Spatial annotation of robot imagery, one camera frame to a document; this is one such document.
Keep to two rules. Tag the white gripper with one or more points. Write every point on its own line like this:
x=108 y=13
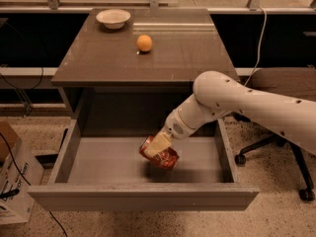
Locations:
x=174 y=125

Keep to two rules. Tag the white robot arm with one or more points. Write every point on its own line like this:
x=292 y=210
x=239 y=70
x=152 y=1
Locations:
x=215 y=95

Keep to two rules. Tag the open grey top drawer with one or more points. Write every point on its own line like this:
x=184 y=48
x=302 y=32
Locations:
x=99 y=167

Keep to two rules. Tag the grey cabinet with top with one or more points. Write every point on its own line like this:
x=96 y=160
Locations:
x=113 y=89

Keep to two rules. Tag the orange fruit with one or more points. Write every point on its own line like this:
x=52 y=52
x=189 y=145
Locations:
x=144 y=43

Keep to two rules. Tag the white bowl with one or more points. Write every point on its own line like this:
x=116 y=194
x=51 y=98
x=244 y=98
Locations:
x=113 y=19

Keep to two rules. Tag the white cardboard box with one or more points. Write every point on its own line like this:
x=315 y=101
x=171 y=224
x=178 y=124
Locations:
x=16 y=176

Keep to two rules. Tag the grey office chair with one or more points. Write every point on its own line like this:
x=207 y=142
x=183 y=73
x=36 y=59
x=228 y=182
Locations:
x=293 y=82

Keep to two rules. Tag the brown cardboard box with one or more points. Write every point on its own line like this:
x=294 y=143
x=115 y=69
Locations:
x=8 y=139

